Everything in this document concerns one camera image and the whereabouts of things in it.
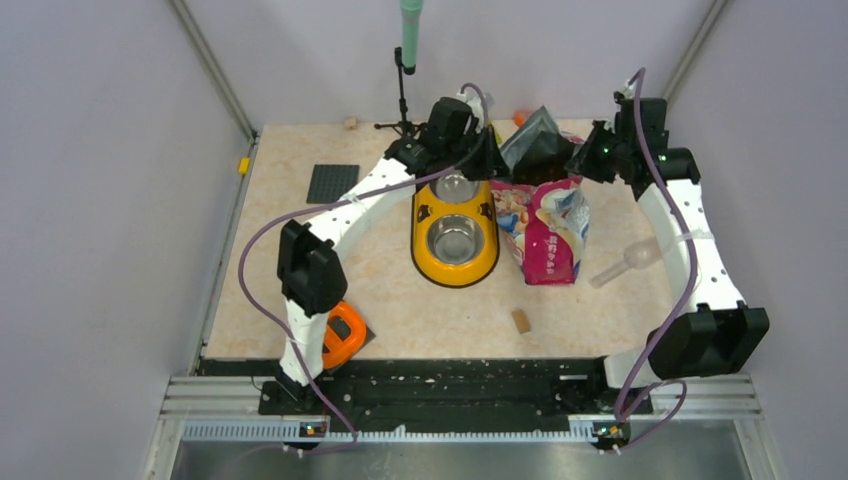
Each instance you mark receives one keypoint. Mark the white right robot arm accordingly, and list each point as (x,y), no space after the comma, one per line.
(713,331)

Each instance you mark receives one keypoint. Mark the yellow double pet bowl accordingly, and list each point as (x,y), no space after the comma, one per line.
(454,239)

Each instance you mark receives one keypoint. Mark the green microphone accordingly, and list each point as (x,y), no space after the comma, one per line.
(410,16)

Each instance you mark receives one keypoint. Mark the black tripod stand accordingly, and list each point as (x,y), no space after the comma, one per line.
(404,126)

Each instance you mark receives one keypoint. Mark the small dark grey plate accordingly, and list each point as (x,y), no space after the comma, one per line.
(350,335)

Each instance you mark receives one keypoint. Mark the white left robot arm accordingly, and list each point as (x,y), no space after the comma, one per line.
(457,138)

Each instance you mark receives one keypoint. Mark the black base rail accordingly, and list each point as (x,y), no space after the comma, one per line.
(451,396)

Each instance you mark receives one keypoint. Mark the pink blue pet food bag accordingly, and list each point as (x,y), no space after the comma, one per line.
(541,210)

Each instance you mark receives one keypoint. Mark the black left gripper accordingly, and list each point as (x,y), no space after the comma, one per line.
(478,154)

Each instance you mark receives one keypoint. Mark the wooden block near bag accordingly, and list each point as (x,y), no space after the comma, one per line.
(521,321)

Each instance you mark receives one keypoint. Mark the orange tape roll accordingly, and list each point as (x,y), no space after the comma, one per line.
(520,117)

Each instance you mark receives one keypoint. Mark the clear plastic scoop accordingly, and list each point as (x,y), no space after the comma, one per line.
(636,256)

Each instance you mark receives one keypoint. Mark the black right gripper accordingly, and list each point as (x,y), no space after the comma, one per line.
(592,156)

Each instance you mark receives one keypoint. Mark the dark grey lego baseplate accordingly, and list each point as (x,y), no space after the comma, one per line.
(329,182)

